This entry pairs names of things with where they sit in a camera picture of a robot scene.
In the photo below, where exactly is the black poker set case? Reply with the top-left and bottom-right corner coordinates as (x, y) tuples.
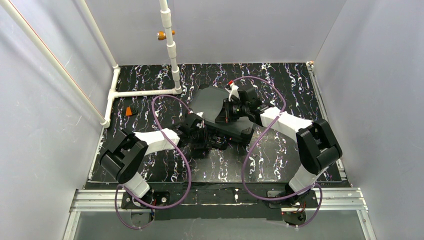
(189, 84), (256, 150)

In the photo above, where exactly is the white pvc pipe frame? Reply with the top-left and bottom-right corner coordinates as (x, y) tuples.
(0, 0), (182, 127)

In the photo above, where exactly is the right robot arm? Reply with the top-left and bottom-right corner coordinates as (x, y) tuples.
(215, 81), (343, 201)

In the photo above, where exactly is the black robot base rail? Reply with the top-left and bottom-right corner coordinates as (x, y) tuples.
(84, 180), (342, 221)

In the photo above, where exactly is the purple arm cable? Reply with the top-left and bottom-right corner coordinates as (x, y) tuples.
(228, 76), (323, 229)
(114, 94), (193, 230)

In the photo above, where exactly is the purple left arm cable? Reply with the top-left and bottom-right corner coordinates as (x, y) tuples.
(114, 94), (193, 230)

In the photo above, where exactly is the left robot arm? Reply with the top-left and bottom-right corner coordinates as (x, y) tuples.
(99, 111), (207, 198)

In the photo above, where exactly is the orange black small clip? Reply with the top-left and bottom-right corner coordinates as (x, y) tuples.
(124, 106), (138, 117)

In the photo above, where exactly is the orange knob on pipe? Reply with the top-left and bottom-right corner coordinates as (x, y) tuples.
(157, 31), (167, 41)

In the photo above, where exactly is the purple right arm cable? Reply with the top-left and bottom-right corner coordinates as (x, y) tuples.
(228, 76), (323, 229)

